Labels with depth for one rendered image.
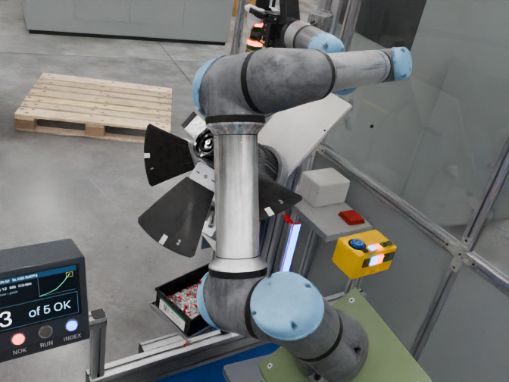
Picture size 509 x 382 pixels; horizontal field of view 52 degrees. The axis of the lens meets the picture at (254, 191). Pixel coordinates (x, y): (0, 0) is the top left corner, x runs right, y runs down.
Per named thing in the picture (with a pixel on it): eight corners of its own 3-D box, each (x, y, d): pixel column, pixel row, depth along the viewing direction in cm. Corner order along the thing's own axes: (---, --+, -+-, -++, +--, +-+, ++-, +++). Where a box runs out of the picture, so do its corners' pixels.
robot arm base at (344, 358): (382, 358, 98) (363, 338, 92) (316, 402, 100) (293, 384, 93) (346, 300, 110) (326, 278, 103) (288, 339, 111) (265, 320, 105)
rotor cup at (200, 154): (226, 139, 181) (204, 118, 172) (255, 147, 171) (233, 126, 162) (206, 174, 178) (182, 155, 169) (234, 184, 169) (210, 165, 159)
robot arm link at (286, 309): (329, 367, 92) (294, 336, 83) (268, 350, 101) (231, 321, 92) (348, 305, 97) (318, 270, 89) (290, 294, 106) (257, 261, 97)
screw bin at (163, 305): (207, 278, 172) (210, 261, 168) (242, 308, 163) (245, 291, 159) (152, 305, 157) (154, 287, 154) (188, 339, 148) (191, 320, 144)
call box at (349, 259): (366, 254, 172) (376, 227, 167) (388, 273, 165) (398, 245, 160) (329, 264, 164) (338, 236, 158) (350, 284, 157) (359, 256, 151)
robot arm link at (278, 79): (295, 40, 83) (412, 36, 120) (242, 50, 90) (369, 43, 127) (302, 112, 85) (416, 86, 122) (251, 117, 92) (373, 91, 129)
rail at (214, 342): (352, 304, 178) (358, 286, 174) (360, 312, 175) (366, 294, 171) (85, 391, 131) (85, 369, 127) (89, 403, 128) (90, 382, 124)
